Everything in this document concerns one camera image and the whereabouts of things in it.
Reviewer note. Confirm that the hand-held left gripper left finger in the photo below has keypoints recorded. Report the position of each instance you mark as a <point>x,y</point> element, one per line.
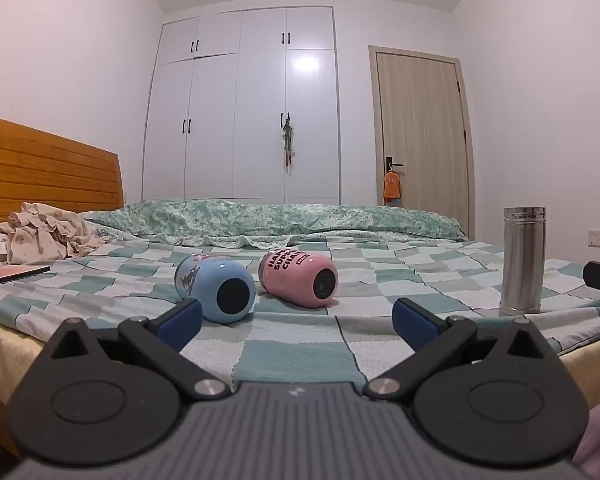
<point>182,324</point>

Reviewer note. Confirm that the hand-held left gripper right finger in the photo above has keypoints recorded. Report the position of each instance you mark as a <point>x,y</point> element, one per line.
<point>414,324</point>

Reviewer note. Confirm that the blue cup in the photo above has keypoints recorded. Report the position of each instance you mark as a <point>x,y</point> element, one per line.
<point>200,280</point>

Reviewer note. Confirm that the pink cup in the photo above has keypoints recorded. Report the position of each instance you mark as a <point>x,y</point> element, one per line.
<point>290,275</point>

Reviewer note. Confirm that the stainless steel cup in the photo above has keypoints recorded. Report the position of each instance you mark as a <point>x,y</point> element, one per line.
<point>522,265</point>

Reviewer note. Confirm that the checkered bed sheet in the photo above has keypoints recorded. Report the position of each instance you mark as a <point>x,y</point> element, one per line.
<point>290,350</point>

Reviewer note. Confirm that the green floral quilt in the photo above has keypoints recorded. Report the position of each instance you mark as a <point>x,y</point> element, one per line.
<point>260,222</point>

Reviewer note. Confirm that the orange hanging toy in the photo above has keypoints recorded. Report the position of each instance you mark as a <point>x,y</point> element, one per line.
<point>391,187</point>

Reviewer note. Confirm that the crumpled beige cloth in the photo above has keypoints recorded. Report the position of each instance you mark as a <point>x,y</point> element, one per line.
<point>45,235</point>

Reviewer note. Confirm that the pink flat book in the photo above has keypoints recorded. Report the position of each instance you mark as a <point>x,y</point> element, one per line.
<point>17,274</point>

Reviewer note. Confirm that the yellow mattress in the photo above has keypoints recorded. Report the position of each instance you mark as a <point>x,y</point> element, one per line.
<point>2,355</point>

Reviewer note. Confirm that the light wooden door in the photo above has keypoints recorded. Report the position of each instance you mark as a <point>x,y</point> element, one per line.
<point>420,130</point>

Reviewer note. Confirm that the wooden bed headboard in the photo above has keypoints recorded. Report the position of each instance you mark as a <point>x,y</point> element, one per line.
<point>40,175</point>

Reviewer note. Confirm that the green hanging ornament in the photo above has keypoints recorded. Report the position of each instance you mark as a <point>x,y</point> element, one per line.
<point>288,140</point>

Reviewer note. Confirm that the white wardrobe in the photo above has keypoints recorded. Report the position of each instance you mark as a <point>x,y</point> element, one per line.
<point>260,110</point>

